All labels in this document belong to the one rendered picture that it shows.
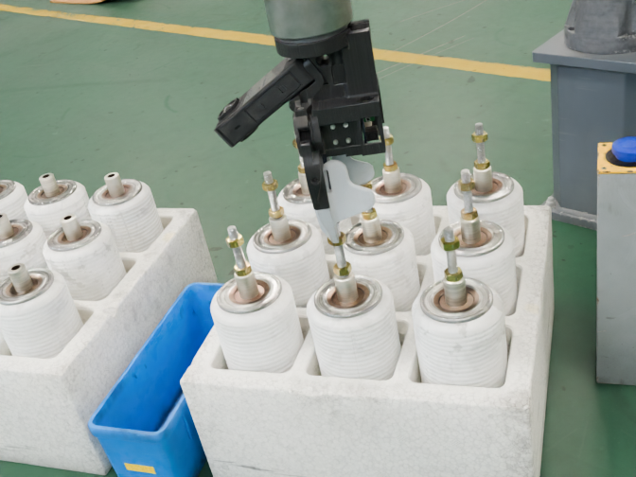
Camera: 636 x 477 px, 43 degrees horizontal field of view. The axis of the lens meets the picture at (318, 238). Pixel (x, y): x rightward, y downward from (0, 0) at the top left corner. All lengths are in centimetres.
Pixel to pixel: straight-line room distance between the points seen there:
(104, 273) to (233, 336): 30
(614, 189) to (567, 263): 40
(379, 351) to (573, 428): 30
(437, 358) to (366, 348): 8
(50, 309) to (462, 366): 51
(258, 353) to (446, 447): 23
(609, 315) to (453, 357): 27
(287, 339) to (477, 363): 22
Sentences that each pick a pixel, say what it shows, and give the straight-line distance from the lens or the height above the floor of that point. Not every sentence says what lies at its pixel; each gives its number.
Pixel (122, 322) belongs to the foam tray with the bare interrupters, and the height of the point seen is 15.
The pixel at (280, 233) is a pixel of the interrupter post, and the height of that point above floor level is 26.
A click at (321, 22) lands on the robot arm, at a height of 57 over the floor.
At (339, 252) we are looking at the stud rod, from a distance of 84.
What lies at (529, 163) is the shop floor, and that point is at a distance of 163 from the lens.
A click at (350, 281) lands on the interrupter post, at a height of 28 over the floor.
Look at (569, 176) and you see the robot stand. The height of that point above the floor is 9.
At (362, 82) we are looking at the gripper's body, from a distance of 74.
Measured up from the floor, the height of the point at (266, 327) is 23.
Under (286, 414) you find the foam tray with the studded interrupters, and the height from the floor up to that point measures 14.
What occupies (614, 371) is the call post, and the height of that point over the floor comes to 2.
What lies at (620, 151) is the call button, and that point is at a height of 33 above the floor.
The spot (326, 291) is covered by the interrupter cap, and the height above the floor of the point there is 25.
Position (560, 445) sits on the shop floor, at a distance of 105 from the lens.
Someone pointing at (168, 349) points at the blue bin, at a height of 8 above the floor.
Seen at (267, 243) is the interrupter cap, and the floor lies 25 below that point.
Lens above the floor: 77
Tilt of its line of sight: 31 degrees down
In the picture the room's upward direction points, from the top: 12 degrees counter-clockwise
